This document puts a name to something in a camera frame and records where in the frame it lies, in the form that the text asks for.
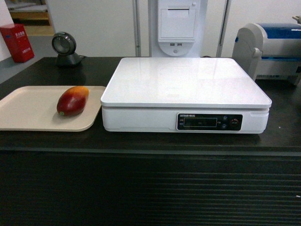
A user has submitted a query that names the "dark red mango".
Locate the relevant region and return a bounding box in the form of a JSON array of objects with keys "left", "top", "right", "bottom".
[{"left": 56, "top": 86, "right": 89, "bottom": 116}]

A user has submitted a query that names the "white checkout scale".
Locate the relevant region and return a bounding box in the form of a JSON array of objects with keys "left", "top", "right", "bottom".
[{"left": 101, "top": 57, "right": 272, "bottom": 134}]

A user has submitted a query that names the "white POS terminal stand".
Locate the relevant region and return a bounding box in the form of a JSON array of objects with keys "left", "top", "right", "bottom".
[{"left": 132, "top": 0, "right": 231, "bottom": 57}]

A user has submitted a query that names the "black barcode scanner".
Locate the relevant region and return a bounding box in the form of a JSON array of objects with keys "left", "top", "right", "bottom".
[{"left": 51, "top": 32, "right": 85, "bottom": 67}]

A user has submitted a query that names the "beige plastic tray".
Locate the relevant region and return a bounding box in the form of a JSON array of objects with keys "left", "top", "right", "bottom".
[{"left": 0, "top": 86, "right": 105, "bottom": 132}]

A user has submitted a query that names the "grey blue label printer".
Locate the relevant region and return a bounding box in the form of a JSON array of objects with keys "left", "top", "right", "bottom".
[{"left": 232, "top": 23, "right": 301, "bottom": 85}]

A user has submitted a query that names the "red fire extinguisher box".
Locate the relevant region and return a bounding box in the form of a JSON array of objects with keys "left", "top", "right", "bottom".
[{"left": 0, "top": 24, "right": 34, "bottom": 63}]

